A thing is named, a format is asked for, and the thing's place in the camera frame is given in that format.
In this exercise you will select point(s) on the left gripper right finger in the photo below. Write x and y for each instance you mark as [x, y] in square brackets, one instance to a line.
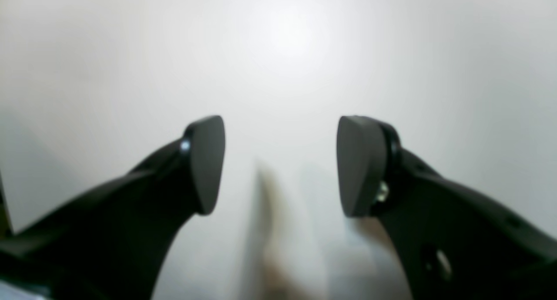
[453, 242]

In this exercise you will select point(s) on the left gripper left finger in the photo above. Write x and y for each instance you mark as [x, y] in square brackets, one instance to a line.
[110, 242]

